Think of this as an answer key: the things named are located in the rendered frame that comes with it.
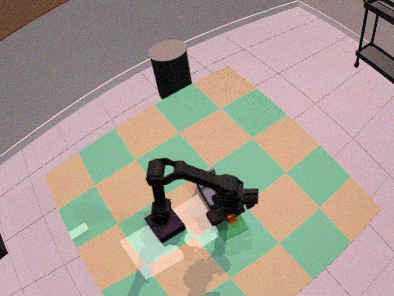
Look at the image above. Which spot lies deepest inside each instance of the orange l-shaped part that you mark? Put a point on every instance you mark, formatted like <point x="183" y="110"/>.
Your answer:
<point x="232" y="219"/>

